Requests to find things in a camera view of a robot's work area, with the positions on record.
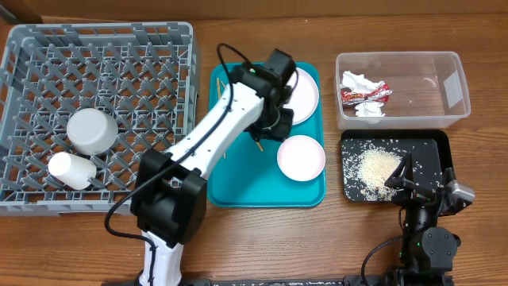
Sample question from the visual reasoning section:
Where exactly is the wooden chopstick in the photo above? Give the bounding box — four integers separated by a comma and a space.
217, 79, 266, 153
216, 78, 227, 160

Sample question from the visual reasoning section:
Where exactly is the white napkin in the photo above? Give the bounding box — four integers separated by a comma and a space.
340, 71, 385, 117

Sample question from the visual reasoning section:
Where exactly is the grey bowl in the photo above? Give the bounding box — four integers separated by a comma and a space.
66, 108, 118, 156

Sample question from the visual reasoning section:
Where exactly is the white cup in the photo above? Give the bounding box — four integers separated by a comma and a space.
48, 152, 97, 190

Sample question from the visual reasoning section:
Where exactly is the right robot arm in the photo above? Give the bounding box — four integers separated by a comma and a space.
380, 153, 461, 286

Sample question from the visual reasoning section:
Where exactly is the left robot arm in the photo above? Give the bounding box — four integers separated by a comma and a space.
130, 63, 297, 285

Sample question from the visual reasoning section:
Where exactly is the white round plate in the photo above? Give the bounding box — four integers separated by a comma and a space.
283, 68, 320, 126

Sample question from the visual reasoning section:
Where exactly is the rice pile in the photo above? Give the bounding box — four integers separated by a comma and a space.
341, 138, 441, 202

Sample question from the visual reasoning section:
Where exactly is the black tray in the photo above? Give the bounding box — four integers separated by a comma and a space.
341, 129, 452, 203

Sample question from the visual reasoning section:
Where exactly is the clear plastic bin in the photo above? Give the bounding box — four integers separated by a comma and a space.
335, 52, 471, 129

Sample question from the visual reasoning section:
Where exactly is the grey plastic dish rack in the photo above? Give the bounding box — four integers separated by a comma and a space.
1, 21, 200, 216

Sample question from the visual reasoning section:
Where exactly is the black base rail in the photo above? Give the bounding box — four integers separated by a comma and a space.
174, 273, 456, 286

